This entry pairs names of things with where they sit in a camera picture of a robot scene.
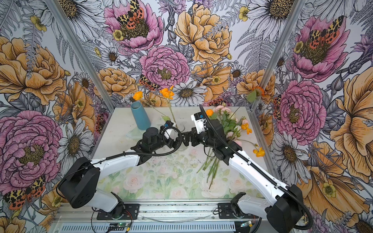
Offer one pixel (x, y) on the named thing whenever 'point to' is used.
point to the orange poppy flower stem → (138, 96)
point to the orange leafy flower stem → (252, 96)
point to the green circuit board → (122, 224)
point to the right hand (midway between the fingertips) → (185, 135)
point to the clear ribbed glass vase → (177, 133)
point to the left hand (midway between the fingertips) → (177, 134)
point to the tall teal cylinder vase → (142, 119)
